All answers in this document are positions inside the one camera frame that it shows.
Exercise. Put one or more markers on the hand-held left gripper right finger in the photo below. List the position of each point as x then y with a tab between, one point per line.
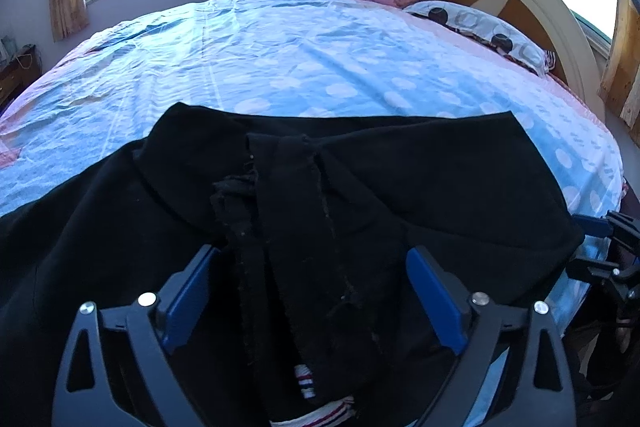
435	302

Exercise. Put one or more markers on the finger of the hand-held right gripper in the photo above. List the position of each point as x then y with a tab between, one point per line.
590	271
592	225

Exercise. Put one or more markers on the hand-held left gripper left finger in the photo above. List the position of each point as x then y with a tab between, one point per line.
187	307

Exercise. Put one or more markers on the black pants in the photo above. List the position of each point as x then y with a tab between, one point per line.
400	167

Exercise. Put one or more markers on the striped white red fabric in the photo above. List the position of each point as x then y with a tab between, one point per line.
306	382

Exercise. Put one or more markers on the yellow patterned curtain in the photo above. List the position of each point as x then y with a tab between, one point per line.
625	57

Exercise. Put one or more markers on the white patterned pillow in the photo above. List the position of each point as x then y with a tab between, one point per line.
475	24

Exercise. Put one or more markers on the blue pink dotted bed sheet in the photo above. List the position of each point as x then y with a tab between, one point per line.
300	57

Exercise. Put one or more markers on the dark wooden nightstand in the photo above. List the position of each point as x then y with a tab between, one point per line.
15	82

